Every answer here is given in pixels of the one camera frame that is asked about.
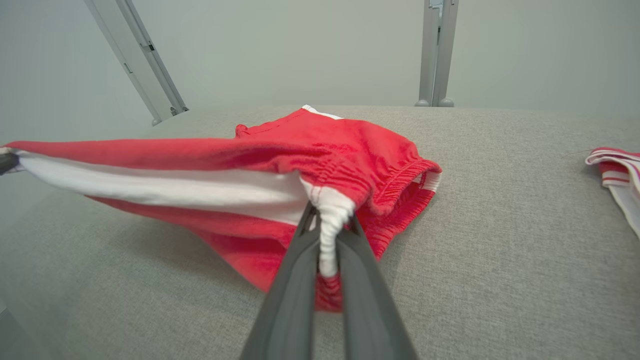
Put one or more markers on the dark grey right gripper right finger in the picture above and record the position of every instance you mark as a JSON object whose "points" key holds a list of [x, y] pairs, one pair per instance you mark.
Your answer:
{"points": [[370, 315]]}

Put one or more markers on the red shorts with white stripe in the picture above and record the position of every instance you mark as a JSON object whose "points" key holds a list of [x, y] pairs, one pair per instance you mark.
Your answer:
{"points": [[325, 155]]}

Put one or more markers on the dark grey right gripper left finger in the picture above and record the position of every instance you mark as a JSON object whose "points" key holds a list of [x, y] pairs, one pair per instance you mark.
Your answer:
{"points": [[290, 310]]}

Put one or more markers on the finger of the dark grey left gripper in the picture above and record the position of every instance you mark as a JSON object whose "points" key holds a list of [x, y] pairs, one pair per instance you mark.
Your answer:
{"points": [[7, 163]]}

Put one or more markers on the red shirt with white sleeves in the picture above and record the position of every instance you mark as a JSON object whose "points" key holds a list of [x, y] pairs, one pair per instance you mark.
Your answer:
{"points": [[620, 172]]}

